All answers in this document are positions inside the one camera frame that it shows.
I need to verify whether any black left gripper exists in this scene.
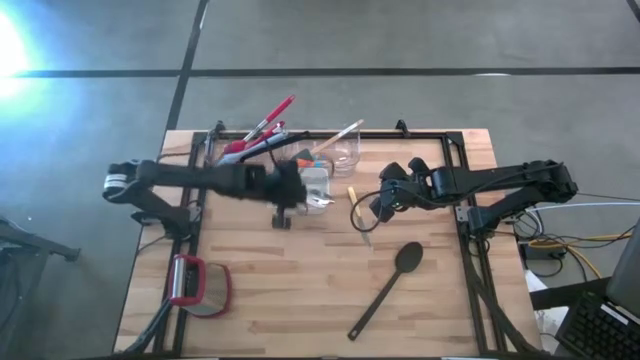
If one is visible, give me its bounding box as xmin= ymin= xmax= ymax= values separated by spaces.
xmin=249 ymin=160 xmax=307 ymax=230

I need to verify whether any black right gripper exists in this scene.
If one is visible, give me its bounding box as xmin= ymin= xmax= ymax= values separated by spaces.
xmin=368 ymin=157 xmax=434 ymax=224

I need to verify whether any clear plastic cup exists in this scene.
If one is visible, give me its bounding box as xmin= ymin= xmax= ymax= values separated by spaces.
xmin=297 ymin=118 xmax=365 ymax=171

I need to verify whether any black nylon spoon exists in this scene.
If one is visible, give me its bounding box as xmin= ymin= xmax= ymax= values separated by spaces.
xmin=347 ymin=241 xmax=425 ymax=342

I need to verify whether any white rectangular utensil tray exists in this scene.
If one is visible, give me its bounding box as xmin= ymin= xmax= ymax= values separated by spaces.
xmin=298 ymin=167 xmax=335 ymax=217

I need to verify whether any red framed box grater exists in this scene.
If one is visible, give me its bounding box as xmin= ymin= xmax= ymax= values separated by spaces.
xmin=167 ymin=253 xmax=234 ymax=319

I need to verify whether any black power box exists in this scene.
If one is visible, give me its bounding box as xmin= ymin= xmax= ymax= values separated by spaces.
xmin=519 ymin=239 xmax=569 ymax=264

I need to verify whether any white paper sheet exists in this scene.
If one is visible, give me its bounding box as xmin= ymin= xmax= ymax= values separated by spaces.
xmin=524 ymin=269 xmax=571 ymax=354

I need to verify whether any black floor stand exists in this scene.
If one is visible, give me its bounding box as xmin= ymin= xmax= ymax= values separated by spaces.
xmin=0 ymin=214 xmax=81 ymax=264

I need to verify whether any dark laptop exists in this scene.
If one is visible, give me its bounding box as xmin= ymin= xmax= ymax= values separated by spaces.
xmin=604 ymin=219 xmax=640 ymax=321

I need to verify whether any black keyboard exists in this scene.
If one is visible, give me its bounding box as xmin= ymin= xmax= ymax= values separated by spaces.
xmin=554 ymin=289 xmax=640 ymax=360

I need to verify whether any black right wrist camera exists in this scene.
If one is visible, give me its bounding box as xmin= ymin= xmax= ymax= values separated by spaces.
xmin=387 ymin=180 xmax=426 ymax=210

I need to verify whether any cream handled paring knife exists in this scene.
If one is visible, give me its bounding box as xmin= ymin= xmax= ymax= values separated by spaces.
xmin=347 ymin=186 xmax=374 ymax=249

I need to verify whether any black aluminium table frame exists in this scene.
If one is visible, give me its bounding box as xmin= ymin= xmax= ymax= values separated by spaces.
xmin=119 ymin=128 xmax=544 ymax=359

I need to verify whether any black right camera cable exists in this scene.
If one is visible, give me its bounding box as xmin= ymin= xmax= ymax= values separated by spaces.
xmin=349 ymin=188 xmax=385 ymax=232

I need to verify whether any yellow cable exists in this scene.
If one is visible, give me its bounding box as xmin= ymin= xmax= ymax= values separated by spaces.
xmin=527 ymin=232 xmax=634 ymax=281

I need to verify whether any black cable bundle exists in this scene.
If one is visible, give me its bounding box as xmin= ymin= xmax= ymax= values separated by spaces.
xmin=122 ymin=298 xmax=174 ymax=355

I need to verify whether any white cable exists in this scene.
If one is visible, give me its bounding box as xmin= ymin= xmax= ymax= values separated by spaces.
xmin=537 ymin=200 xmax=640 ymax=214

